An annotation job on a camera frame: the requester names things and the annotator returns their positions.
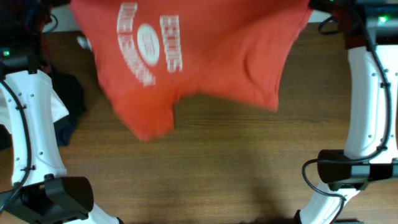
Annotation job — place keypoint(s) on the orange printed t-shirt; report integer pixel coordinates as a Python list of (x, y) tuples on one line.
[(149, 54)]

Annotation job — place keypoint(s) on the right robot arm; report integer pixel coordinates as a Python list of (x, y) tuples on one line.
[(370, 153)]

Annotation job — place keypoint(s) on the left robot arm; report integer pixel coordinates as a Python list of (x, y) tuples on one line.
[(42, 191)]

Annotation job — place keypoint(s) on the black garment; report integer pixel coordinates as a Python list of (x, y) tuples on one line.
[(70, 92)]

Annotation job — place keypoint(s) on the white folded garment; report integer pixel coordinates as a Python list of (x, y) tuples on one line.
[(32, 91)]

